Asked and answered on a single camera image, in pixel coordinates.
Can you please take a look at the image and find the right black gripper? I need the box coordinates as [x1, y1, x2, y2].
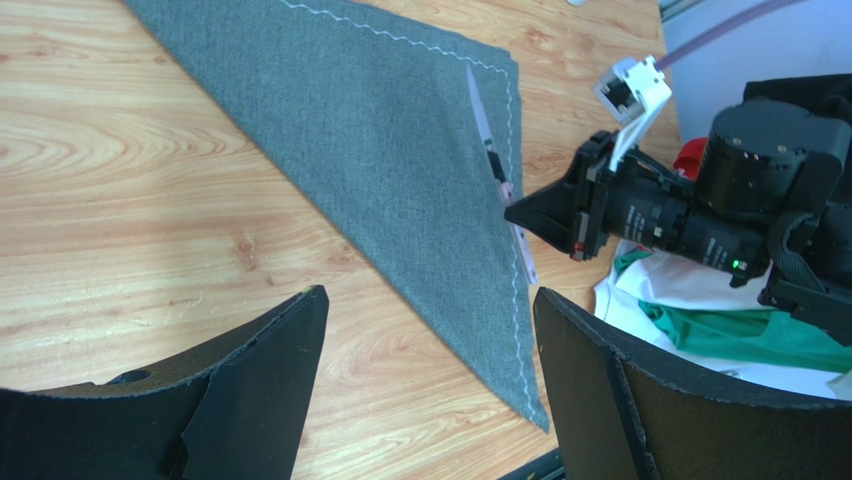
[504, 131, 771, 287]

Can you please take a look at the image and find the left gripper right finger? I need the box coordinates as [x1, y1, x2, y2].
[533, 288, 851, 479]

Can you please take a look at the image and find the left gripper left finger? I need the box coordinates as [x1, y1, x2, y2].
[1, 285, 329, 479]

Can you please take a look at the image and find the grey felt napkin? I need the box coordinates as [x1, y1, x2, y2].
[129, 1, 550, 430]

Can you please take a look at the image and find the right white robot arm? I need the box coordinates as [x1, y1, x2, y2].
[505, 99, 851, 345]

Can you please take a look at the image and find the white garment with green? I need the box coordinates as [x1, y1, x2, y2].
[594, 241, 851, 401]

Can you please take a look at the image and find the black garment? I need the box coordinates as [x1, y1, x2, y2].
[742, 73, 851, 124]

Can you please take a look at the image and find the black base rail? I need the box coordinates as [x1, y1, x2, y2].
[499, 449, 566, 480]

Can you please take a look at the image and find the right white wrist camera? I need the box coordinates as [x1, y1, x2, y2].
[593, 56, 672, 172]

